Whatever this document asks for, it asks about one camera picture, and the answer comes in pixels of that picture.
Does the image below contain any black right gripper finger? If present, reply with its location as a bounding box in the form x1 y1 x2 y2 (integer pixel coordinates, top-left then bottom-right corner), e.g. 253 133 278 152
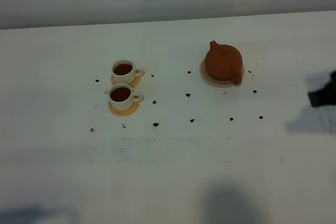
308 71 336 107

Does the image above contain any brown clay teapot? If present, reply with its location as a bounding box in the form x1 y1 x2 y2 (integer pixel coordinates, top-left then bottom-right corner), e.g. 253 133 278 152
205 40 243 86

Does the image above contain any beige round teapot coaster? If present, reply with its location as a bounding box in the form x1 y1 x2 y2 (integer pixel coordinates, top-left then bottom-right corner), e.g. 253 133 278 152
200 59 235 88

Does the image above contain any orange coaster rear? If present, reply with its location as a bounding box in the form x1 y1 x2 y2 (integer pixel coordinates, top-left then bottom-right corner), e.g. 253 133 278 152
110 75 141 88

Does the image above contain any orange coaster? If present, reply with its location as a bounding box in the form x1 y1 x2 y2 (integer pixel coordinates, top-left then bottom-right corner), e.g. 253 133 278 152
108 100 140 116
110 75 141 88

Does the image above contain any orange coaster front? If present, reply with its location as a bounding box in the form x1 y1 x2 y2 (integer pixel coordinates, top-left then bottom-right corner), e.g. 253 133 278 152
108 100 140 116

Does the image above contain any white teacup rear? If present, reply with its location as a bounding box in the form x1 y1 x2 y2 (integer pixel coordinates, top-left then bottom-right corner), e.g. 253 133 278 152
112 60 144 84

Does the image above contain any white teacup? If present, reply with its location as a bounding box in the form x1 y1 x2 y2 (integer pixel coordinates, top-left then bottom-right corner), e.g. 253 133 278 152
109 83 144 111
112 60 144 84

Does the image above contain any white teacup front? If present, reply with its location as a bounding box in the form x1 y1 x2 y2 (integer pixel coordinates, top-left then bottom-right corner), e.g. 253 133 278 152
109 83 144 111

